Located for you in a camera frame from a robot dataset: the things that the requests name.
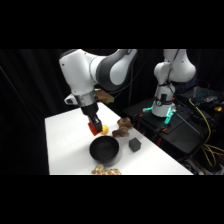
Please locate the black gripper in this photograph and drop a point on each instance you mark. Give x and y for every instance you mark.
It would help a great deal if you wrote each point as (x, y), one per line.
(90, 111)

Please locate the red cube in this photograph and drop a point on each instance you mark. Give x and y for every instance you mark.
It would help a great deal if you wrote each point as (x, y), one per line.
(92, 128)

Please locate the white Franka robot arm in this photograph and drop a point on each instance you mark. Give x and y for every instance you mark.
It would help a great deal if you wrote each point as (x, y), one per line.
(166, 71)

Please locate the black bowl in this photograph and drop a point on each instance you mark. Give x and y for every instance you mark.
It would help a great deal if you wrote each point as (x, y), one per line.
(104, 150)

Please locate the dark grey cube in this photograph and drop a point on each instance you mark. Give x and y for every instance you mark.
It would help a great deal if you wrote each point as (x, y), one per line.
(134, 144)

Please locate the yellow ball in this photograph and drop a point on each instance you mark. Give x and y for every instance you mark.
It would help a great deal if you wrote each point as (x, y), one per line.
(105, 129)

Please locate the brown plush toy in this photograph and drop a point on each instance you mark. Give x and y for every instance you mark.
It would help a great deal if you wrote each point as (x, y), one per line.
(123, 127)

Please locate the black curtain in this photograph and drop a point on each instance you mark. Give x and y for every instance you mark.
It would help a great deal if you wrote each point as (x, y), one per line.
(30, 100)

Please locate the black robot stand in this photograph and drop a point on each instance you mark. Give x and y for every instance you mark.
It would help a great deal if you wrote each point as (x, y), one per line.
(173, 130)

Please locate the black control box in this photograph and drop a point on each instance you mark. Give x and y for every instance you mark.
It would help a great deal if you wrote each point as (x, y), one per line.
(203, 96)

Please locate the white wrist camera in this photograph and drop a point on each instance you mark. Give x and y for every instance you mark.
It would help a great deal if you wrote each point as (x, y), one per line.
(70, 99)

